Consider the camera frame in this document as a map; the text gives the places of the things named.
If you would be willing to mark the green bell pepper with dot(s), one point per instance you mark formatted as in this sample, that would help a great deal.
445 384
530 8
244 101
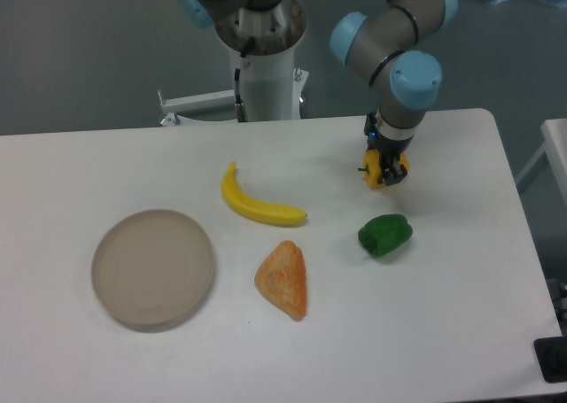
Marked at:
384 234

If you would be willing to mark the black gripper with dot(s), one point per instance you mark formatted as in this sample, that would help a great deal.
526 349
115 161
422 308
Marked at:
391 142

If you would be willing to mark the black device at table edge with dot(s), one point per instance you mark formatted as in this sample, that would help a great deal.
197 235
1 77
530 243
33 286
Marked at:
551 356

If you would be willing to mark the orange triangular pastry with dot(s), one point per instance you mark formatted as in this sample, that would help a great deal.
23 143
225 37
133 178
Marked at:
282 280

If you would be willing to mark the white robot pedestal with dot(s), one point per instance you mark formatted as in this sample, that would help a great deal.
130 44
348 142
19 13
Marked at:
266 83

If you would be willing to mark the white side table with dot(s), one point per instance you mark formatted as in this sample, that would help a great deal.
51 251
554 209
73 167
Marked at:
551 153

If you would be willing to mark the yellow bell pepper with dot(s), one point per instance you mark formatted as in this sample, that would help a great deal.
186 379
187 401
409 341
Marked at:
371 169

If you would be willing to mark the beige round plate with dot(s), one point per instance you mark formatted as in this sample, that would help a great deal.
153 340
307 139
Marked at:
152 271

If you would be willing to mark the yellow banana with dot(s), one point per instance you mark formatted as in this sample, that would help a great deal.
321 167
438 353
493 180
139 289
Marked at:
255 209

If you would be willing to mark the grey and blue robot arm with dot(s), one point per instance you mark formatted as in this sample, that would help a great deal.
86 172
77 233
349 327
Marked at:
380 50

